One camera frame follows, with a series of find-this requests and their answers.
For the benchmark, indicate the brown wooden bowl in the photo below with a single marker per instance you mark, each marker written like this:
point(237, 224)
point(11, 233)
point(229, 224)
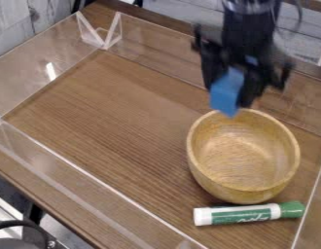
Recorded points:
point(243, 158)

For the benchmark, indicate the blue foam block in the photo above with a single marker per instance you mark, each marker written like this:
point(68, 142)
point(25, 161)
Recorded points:
point(225, 92)

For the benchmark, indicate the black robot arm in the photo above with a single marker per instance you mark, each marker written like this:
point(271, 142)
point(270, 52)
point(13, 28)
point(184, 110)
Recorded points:
point(238, 9)

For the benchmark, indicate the green and white marker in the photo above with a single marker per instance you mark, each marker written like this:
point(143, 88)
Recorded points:
point(242, 214)

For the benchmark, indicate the black metal table bracket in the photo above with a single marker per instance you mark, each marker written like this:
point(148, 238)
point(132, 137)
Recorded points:
point(40, 238)

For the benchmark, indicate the clear acrylic corner bracket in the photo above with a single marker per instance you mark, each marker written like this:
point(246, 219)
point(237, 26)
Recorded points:
point(99, 37)

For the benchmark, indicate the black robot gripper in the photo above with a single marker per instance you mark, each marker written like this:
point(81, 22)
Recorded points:
point(242, 45)

